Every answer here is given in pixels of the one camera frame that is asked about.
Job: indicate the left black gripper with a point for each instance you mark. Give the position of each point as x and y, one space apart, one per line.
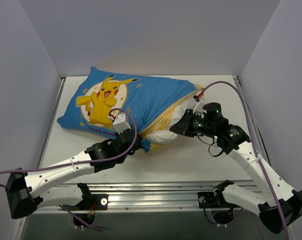
136 140

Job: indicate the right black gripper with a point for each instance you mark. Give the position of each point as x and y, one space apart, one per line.
187 124

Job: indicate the white pillow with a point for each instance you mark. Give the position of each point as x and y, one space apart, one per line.
158 132

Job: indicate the blue Pikachu pillowcase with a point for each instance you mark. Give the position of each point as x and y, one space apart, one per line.
103 93

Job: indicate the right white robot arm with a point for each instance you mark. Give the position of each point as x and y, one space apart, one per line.
279 204

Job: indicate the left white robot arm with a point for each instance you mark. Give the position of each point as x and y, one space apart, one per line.
28 191

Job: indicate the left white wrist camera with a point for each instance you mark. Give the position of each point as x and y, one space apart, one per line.
119 123

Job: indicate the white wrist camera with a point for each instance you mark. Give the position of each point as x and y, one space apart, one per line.
119 123
199 101

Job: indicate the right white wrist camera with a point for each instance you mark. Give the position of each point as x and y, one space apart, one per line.
199 101

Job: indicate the aluminium frame rail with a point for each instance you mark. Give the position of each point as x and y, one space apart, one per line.
165 180

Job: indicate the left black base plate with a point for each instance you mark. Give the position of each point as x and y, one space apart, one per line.
90 202

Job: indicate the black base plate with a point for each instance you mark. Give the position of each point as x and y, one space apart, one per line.
207 200
90 202

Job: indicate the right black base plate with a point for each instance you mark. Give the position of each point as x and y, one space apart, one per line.
207 200

